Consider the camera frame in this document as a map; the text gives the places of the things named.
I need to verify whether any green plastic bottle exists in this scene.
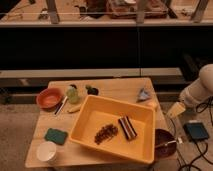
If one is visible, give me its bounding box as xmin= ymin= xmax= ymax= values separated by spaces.
xmin=66 ymin=86 xmax=79 ymax=104

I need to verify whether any wooden table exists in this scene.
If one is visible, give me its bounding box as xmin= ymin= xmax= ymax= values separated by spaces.
xmin=25 ymin=78 xmax=167 ymax=168

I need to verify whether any yellow plastic bin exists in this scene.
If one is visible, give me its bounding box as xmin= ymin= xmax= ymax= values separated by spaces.
xmin=70 ymin=95 xmax=155 ymax=164

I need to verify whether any brown crumb pile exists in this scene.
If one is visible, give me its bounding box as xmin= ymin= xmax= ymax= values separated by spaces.
xmin=94 ymin=124 xmax=118 ymax=145

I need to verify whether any white cup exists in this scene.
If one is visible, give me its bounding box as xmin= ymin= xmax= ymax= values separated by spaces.
xmin=36 ymin=141 xmax=57 ymax=162

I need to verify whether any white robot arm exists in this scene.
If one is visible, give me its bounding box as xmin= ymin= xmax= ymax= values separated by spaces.
xmin=166 ymin=64 xmax=213 ymax=118

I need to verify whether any dark metal cup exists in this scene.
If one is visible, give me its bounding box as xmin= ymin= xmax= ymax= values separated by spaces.
xmin=87 ymin=87 xmax=99 ymax=95

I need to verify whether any orange bowl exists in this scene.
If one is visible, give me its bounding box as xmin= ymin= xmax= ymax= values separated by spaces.
xmin=36 ymin=88 xmax=63 ymax=109

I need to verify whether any striped brown block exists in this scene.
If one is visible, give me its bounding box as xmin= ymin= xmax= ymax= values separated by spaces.
xmin=118 ymin=116 xmax=137 ymax=141

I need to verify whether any black pedal box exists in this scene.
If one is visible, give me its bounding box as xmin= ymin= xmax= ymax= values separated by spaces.
xmin=183 ymin=122 xmax=209 ymax=141

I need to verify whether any grey crumpled cloth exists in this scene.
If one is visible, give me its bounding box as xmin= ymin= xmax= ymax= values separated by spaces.
xmin=137 ymin=88 xmax=151 ymax=102

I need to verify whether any knife with dark handle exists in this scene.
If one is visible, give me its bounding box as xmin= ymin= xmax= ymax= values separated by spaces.
xmin=54 ymin=96 xmax=68 ymax=116

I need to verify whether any dark brown bowl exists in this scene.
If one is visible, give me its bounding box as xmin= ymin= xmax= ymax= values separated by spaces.
xmin=155 ymin=129 xmax=177 ymax=159

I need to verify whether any green sponge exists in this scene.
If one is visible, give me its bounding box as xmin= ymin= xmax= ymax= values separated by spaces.
xmin=44 ymin=128 xmax=68 ymax=145

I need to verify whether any yellow banana toy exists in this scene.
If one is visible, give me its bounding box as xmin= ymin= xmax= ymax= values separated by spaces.
xmin=67 ymin=105 xmax=81 ymax=113

